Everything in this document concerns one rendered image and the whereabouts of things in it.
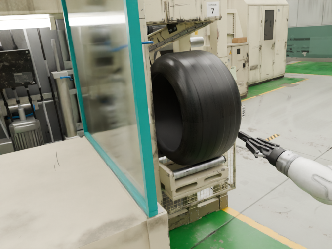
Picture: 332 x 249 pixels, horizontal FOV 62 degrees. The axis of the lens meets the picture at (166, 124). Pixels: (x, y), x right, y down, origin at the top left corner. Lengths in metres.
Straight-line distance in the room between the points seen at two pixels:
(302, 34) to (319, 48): 0.93
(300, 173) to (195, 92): 0.52
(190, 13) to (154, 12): 0.23
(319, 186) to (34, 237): 0.81
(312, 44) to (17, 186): 12.87
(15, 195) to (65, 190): 0.11
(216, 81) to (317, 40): 11.93
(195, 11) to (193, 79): 0.58
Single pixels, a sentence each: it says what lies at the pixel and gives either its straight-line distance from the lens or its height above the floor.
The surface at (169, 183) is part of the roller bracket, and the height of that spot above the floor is 0.90.
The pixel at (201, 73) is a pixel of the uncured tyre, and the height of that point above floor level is 1.40.
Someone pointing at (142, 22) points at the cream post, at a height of 1.64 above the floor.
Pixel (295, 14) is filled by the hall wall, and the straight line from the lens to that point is 13.63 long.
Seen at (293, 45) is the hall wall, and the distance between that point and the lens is 13.57.
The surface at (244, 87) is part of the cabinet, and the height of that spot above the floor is 0.27.
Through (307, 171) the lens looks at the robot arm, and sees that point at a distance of 1.03.
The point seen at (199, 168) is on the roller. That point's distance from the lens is 1.48.
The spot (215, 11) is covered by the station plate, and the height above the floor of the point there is 1.69.
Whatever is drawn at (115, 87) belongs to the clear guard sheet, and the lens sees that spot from 0.56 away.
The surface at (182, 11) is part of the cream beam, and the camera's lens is 1.68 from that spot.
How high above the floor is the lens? 1.59
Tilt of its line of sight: 18 degrees down
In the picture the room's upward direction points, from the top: 4 degrees counter-clockwise
